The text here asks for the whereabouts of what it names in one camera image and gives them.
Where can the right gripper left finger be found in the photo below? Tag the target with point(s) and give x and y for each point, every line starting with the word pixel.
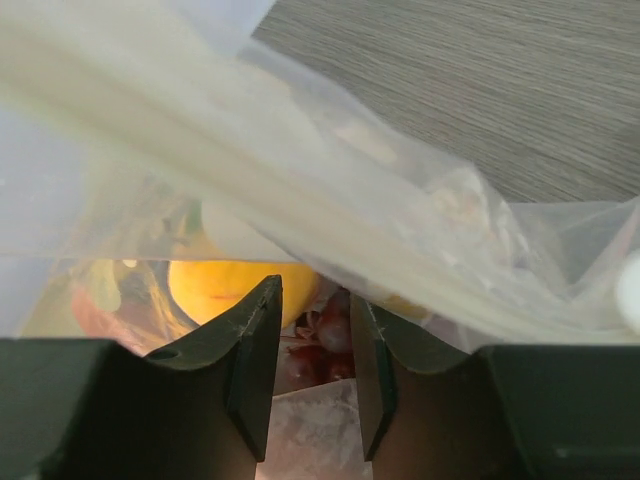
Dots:
pixel 197 408

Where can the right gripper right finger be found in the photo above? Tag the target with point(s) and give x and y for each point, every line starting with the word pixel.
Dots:
pixel 430 411

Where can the yellow fake fruit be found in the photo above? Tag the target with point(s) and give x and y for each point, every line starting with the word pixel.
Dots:
pixel 205 289

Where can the dark red fake grapes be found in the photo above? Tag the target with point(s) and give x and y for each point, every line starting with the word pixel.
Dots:
pixel 317 347

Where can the clear polka dot zip bag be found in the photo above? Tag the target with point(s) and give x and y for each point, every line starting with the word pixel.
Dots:
pixel 136 133

